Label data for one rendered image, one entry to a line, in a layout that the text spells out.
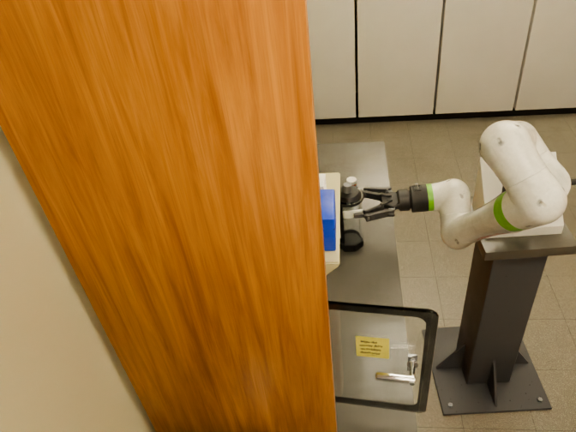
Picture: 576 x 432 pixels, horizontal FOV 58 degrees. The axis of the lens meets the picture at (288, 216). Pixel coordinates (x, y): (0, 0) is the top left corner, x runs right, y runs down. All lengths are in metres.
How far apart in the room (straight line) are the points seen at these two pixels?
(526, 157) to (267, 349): 0.77
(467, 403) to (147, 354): 1.74
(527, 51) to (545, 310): 2.08
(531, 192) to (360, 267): 0.70
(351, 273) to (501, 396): 1.14
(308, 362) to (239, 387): 0.20
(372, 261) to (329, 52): 2.56
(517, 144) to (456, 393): 1.54
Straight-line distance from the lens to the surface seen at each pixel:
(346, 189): 1.77
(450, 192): 1.79
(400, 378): 1.27
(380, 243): 1.95
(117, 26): 0.78
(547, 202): 1.41
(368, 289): 1.79
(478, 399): 2.69
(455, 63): 4.33
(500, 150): 1.40
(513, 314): 2.36
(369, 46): 4.19
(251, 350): 1.19
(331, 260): 1.08
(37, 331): 1.08
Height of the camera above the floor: 2.27
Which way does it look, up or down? 40 degrees down
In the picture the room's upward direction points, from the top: 7 degrees counter-clockwise
